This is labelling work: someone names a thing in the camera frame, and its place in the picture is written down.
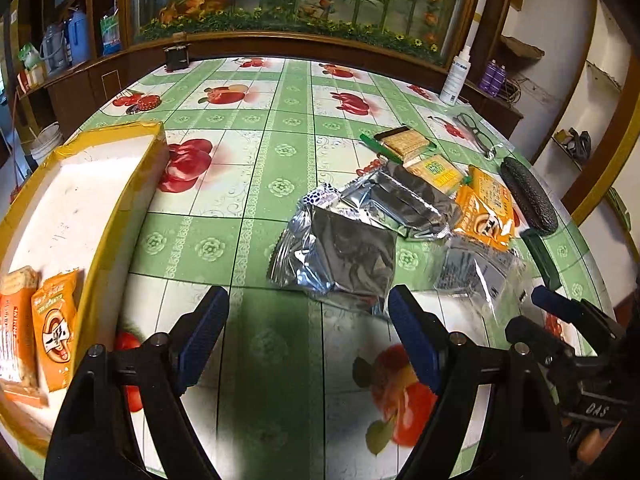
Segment clear grey printed packet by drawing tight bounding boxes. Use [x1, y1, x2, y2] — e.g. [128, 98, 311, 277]
[434, 235, 530, 324]

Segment silver foil snack bag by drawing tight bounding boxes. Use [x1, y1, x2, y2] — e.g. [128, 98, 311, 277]
[267, 204, 397, 316]
[340, 162, 462, 242]

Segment orange snack packet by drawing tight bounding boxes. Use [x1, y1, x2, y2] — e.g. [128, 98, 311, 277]
[454, 185, 515, 252]

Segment yellow label cracker pack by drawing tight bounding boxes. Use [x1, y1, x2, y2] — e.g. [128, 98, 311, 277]
[405, 154, 465, 195]

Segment blue white candy packet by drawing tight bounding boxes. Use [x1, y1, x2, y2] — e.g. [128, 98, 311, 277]
[299, 182, 341, 208]

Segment clear cracker pack black edge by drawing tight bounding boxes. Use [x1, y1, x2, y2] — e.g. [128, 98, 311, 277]
[374, 126, 437, 162]

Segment fruit pattern green tablecloth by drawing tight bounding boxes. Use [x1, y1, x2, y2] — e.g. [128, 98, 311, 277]
[16, 55, 616, 480]

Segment black textured glasses case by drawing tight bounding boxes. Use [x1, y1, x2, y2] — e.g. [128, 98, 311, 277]
[499, 157, 559, 236]

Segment orange packet in box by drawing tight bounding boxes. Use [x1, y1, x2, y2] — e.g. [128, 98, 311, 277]
[32, 269, 79, 392]

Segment yellow cardboard box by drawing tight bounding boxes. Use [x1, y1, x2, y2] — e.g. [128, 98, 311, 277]
[0, 120, 172, 456]

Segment orange cracker pack in box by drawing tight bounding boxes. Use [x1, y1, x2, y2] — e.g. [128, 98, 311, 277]
[1, 266, 39, 389]

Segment white plastic bucket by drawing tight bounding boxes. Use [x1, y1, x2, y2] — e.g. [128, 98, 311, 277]
[28, 122, 63, 166]

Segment white spray bottle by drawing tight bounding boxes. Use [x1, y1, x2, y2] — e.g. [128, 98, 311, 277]
[439, 44, 471, 105]

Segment purple cans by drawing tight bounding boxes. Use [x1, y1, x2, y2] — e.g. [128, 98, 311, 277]
[478, 60, 506, 98]

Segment small black box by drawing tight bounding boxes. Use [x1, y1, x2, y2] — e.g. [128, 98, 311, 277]
[164, 44, 191, 73]

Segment grey thermos jug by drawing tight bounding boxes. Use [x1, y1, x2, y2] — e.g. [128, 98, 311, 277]
[40, 24, 68, 77]

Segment blue water jug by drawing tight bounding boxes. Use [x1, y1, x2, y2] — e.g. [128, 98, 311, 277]
[66, 8, 91, 66]

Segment black frame eyeglasses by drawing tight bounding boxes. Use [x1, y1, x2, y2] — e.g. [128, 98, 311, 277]
[454, 113, 500, 160]

